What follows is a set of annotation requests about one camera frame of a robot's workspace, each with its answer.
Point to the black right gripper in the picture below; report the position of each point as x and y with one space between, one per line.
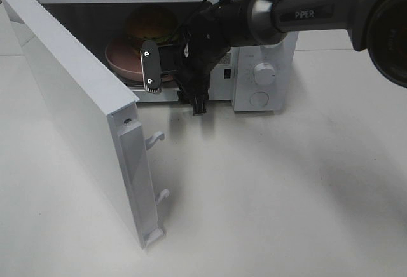
203 46

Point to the round white door button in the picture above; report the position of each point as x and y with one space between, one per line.
259 99

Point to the white timer knob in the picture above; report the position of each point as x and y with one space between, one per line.
264 74

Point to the pink round plate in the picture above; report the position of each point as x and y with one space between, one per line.
127 62

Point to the toy hamburger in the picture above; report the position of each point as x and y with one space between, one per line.
152 22

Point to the white microwave door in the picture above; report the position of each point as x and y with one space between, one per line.
95 113

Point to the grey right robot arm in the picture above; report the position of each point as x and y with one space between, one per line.
378 26

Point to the white warning label sticker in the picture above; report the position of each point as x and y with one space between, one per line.
226 60

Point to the white microwave oven body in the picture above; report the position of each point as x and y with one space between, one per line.
95 23

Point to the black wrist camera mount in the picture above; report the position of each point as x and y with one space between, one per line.
155 65

